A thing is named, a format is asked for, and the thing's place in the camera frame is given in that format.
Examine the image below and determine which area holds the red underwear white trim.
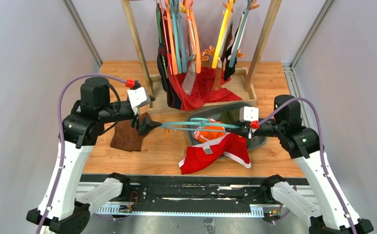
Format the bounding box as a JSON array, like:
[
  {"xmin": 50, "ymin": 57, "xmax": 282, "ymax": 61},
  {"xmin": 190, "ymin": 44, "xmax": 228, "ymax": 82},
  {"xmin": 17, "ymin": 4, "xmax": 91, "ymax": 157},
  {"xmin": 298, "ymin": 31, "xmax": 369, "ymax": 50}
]
[{"xmin": 178, "ymin": 133, "xmax": 251, "ymax": 175}]

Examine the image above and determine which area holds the teal plastic clip hanger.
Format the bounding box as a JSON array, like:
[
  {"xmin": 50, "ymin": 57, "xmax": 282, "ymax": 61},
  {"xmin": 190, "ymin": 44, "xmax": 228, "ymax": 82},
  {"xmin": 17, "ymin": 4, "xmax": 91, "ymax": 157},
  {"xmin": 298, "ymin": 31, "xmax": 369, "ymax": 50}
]
[{"xmin": 160, "ymin": 117, "xmax": 240, "ymax": 132}]

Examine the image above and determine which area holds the black underwear cream waistband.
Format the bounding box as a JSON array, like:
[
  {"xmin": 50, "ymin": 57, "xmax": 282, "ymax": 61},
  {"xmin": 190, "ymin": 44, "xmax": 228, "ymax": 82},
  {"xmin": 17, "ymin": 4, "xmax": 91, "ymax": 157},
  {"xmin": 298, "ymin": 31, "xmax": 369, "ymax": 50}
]
[{"xmin": 221, "ymin": 24, "xmax": 238, "ymax": 81}]

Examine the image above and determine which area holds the blue-grey plastic clip hanger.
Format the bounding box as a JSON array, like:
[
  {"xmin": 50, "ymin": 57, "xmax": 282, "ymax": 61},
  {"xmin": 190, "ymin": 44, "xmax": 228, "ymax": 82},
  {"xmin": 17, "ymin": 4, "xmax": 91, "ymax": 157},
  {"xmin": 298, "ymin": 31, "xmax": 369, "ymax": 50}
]
[{"xmin": 232, "ymin": 0, "xmax": 260, "ymax": 57}]

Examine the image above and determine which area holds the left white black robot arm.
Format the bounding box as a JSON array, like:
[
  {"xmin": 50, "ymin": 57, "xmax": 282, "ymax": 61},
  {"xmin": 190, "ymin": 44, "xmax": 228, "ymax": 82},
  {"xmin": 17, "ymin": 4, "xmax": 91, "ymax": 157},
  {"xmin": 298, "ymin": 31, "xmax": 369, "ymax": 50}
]
[{"xmin": 26, "ymin": 74, "xmax": 160, "ymax": 234}]

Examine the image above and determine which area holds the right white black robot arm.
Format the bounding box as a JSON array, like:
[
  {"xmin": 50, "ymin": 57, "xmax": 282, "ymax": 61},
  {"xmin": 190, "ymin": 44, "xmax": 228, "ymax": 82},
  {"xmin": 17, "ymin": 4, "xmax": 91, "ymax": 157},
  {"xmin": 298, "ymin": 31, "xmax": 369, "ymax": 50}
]
[{"xmin": 227, "ymin": 95, "xmax": 374, "ymax": 234}]

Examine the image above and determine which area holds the dark green underwear in basin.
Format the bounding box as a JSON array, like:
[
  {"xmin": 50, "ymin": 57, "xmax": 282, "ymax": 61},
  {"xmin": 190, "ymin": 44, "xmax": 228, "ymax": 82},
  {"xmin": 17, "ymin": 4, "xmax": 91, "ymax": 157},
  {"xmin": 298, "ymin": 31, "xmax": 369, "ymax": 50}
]
[{"xmin": 219, "ymin": 110, "xmax": 250, "ymax": 126}]

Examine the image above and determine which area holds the orange underwear in basin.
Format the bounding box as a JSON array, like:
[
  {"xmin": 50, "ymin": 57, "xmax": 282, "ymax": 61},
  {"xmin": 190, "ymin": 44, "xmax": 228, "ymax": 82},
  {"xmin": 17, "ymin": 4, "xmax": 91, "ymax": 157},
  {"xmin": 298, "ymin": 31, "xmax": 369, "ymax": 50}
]
[{"xmin": 192, "ymin": 126, "xmax": 227, "ymax": 143}]

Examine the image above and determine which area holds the brown underwear on hanger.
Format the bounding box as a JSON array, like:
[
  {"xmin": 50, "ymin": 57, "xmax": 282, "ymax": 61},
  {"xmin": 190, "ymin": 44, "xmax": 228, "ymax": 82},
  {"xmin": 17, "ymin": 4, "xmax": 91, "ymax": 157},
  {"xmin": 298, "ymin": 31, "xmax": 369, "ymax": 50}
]
[{"xmin": 212, "ymin": 26, "xmax": 232, "ymax": 90}]

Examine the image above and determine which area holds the orange plastic hanger left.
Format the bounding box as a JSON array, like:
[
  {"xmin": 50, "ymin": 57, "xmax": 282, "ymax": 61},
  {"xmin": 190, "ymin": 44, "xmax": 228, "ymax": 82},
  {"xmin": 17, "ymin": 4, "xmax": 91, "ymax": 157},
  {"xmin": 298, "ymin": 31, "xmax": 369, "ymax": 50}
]
[{"xmin": 165, "ymin": 0, "xmax": 178, "ymax": 75}]

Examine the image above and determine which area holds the orange plastic hanger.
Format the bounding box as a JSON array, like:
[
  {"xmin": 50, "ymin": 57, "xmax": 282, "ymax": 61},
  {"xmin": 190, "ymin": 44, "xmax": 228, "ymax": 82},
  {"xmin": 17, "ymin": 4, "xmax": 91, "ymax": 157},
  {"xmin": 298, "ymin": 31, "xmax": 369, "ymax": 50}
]
[
  {"xmin": 165, "ymin": 0, "xmax": 178, "ymax": 75},
  {"xmin": 183, "ymin": 0, "xmax": 208, "ymax": 74}
]

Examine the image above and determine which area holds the teal plastic hanger pair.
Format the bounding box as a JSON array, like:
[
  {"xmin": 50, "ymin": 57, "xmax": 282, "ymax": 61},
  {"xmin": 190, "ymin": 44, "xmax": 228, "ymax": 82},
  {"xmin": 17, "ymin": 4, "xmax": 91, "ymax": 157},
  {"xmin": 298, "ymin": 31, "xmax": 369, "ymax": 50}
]
[{"xmin": 169, "ymin": 0, "xmax": 188, "ymax": 74}]

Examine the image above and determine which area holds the yellow plastic clip hanger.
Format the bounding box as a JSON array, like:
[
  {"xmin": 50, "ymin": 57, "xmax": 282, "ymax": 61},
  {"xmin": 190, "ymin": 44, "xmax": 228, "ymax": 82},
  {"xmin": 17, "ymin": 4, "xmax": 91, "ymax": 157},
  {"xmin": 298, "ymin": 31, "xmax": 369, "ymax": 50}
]
[{"xmin": 211, "ymin": 0, "xmax": 235, "ymax": 69}]

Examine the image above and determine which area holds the orange clip hanger with brown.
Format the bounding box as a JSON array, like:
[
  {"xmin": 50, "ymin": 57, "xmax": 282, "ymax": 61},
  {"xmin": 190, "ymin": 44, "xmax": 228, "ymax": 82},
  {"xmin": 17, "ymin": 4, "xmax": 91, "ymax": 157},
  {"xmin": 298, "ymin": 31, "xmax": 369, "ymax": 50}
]
[{"xmin": 204, "ymin": 46, "xmax": 215, "ymax": 56}]

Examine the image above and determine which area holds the orange plastic hanger right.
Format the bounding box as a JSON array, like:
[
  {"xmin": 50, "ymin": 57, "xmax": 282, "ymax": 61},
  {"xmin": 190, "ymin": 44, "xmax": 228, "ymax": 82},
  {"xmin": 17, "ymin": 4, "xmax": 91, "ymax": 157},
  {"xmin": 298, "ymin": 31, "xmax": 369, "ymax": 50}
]
[{"xmin": 183, "ymin": 0, "xmax": 208, "ymax": 74}]

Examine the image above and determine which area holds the wooden clothes rack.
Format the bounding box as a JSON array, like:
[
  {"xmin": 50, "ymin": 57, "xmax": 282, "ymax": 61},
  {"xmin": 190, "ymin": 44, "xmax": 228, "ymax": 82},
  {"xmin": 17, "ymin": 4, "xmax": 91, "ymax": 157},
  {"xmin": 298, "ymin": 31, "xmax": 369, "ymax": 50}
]
[{"xmin": 121, "ymin": 0, "xmax": 282, "ymax": 114}]

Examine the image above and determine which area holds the brown cloth on table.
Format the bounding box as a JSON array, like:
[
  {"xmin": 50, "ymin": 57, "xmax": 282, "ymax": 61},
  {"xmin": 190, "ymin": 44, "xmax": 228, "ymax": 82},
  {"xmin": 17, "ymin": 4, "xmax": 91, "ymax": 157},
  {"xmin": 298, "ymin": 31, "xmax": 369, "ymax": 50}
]
[{"xmin": 110, "ymin": 120, "xmax": 146, "ymax": 152}]

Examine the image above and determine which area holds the dark navy garment hanging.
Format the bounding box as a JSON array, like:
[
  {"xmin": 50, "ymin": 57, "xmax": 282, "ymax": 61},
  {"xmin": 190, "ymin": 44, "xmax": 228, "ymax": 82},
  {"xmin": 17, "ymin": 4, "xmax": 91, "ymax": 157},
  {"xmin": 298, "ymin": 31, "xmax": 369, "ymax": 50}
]
[{"xmin": 156, "ymin": 0, "xmax": 182, "ymax": 110}]

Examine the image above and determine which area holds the grey plastic basin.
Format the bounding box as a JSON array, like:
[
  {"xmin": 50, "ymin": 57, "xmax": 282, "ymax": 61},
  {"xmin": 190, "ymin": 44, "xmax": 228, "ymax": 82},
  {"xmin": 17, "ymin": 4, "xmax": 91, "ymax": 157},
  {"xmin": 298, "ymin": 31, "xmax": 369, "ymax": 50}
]
[{"xmin": 187, "ymin": 101, "xmax": 267, "ymax": 151}]

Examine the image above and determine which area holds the large red garment hanging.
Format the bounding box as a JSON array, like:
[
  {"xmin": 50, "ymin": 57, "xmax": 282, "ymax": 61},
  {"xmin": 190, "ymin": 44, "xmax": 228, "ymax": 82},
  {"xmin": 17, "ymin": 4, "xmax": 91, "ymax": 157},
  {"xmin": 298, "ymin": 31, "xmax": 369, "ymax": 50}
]
[{"xmin": 162, "ymin": 65, "xmax": 242, "ymax": 111}]

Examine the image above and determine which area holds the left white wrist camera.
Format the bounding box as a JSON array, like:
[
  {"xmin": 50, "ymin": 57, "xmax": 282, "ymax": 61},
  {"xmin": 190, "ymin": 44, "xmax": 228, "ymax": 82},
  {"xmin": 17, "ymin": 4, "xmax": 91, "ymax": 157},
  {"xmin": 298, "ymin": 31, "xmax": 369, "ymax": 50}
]
[{"xmin": 127, "ymin": 87, "xmax": 151, "ymax": 115}]

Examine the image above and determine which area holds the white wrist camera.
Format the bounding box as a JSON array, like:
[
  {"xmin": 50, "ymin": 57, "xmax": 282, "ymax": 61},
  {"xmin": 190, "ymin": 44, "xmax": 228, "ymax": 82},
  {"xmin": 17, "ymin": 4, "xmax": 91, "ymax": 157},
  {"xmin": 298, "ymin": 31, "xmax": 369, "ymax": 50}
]
[
  {"xmin": 127, "ymin": 87, "xmax": 151, "ymax": 115},
  {"xmin": 239, "ymin": 106, "xmax": 259, "ymax": 122}
]

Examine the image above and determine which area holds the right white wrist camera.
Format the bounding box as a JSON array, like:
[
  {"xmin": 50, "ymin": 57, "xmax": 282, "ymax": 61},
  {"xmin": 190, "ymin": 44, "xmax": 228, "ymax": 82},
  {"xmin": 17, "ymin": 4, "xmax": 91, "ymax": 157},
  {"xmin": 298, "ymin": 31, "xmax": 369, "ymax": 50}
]
[{"xmin": 239, "ymin": 106, "xmax": 259, "ymax": 122}]

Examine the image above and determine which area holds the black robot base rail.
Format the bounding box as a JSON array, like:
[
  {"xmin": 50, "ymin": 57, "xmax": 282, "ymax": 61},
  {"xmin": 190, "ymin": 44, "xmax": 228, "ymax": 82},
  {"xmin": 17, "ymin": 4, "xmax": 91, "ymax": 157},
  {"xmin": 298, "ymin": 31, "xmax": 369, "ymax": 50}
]
[{"xmin": 75, "ymin": 174, "xmax": 308, "ymax": 223}]

